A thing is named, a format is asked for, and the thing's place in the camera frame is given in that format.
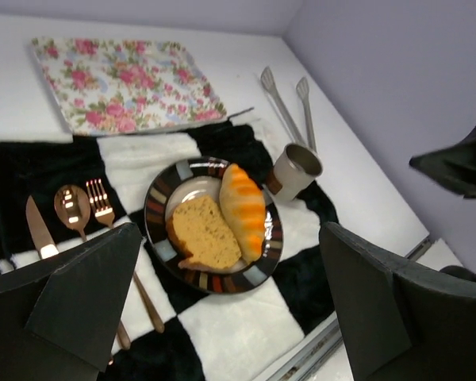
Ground copper spoon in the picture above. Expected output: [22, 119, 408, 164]
[53, 184, 132, 351]

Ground steel tongs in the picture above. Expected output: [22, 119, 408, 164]
[259, 66, 318, 154]

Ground steel cup with white sleeve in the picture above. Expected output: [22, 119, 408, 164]
[265, 143, 323, 202]

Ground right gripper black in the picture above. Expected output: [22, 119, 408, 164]
[409, 126, 476, 198]

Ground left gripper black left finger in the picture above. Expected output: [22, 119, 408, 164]
[0, 223, 143, 380]

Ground aluminium rail frame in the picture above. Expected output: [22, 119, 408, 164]
[271, 239, 387, 380]

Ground brown bread slice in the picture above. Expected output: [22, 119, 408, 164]
[167, 194, 241, 271]

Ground orange striped croissant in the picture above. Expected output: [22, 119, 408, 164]
[219, 164, 266, 263]

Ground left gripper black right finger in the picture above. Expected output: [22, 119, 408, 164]
[320, 222, 476, 380]

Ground dark rimmed ceramic plate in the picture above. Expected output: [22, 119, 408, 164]
[144, 156, 283, 294]

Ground floral tray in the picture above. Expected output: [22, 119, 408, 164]
[32, 37, 227, 136]

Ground copper knife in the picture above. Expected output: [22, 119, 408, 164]
[25, 196, 59, 260]

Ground copper fork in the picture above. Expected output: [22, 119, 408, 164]
[86, 179, 165, 333]

